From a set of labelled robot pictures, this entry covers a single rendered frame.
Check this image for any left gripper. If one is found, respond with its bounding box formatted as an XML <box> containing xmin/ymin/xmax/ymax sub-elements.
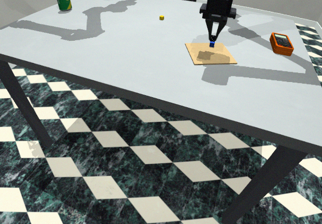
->
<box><xmin>199</xmin><ymin>4</ymin><xmax>236</xmax><ymax>41</ymax></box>

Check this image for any orange multimeter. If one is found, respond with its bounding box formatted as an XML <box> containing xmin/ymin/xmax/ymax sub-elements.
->
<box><xmin>270</xmin><ymin>33</ymin><xmax>294</xmax><ymax>56</ymax></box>

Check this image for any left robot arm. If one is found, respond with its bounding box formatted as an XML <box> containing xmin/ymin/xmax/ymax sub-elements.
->
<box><xmin>206</xmin><ymin>0</ymin><xmax>233</xmax><ymax>23</ymax></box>

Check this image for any tan mat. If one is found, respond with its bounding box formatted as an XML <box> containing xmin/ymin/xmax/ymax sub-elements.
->
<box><xmin>185</xmin><ymin>43</ymin><xmax>237</xmax><ymax>65</ymax></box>

